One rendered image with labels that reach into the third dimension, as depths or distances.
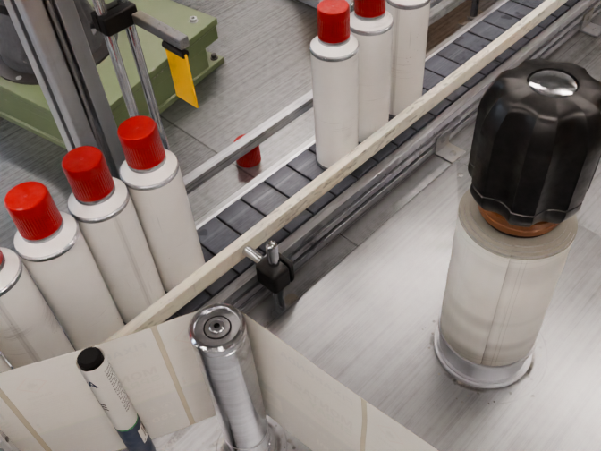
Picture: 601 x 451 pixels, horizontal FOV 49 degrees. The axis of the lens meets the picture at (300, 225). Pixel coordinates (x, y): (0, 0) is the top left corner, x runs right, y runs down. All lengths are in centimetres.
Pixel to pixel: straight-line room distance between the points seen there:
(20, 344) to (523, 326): 41
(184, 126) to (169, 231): 38
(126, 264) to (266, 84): 50
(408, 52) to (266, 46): 36
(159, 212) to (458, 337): 28
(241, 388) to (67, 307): 19
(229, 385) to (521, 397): 28
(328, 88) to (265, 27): 47
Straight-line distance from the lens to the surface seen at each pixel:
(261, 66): 107
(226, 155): 70
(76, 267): 57
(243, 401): 49
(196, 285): 66
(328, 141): 76
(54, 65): 66
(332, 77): 70
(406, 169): 85
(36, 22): 64
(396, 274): 69
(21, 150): 102
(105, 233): 57
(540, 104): 41
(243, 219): 75
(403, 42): 80
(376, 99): 78
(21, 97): 99
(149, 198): 58
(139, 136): 55
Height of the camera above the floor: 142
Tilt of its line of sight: 48 degrees down
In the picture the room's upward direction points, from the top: 5 degrees counter-clockwise
